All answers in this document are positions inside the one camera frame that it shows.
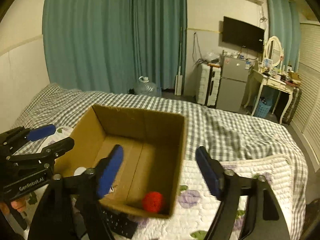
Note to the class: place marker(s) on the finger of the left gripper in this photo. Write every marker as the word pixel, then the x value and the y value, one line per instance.
pixel 37 132
pixel 34 160

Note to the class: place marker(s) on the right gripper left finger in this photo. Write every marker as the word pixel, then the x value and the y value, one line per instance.
pixel 54 219

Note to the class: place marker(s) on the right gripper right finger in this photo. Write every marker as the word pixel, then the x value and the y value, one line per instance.
pixel 263 218

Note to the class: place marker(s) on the black TV remote control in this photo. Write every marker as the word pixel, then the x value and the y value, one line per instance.
pixel 120 224

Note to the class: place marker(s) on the white bottle red cap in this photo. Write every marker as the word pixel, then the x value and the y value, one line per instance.
pixel 153 202

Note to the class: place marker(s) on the white cylindrical flashlight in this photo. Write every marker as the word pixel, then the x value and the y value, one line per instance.
pixel 79 171

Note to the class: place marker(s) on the person's left hand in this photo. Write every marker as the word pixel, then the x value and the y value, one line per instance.
pixel 20 205

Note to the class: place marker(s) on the grey checkered bed sheet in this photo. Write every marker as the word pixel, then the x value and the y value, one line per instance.
pixel 227 136

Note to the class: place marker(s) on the white louvered wardrobe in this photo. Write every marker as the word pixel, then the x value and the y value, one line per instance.
pixel 306 119

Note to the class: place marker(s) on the dark checkered suitcase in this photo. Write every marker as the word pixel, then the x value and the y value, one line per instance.
pixel 291 110

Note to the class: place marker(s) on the open cardboard box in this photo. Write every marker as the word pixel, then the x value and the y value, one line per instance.
pixel 154 146

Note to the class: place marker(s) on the blue plastic basket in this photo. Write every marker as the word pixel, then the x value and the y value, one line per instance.
pixel 263 107

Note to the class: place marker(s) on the clear water jug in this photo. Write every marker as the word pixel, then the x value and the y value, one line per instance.
pixel 145 87

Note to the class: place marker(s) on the large green curtain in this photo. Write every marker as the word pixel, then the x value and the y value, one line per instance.
pixel 106 45

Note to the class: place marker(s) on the white dressing table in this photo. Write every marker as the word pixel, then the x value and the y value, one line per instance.
pixel 266 81

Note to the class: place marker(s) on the silver two-door refrigerator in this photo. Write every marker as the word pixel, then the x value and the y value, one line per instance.
pixel 233 81

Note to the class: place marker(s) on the white mop pole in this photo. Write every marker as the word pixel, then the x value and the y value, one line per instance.
pixel 178 79

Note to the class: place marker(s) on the white hard-shell suitcase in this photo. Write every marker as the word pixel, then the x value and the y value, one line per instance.
pixel 207 83

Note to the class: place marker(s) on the oval white vanity mirror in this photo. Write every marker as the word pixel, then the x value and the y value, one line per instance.
pixel 273 52

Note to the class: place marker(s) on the small teal window curtain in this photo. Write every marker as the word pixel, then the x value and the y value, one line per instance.
pixel 284 23

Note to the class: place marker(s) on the black wall television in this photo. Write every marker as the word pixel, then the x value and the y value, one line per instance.
pixel 243 34

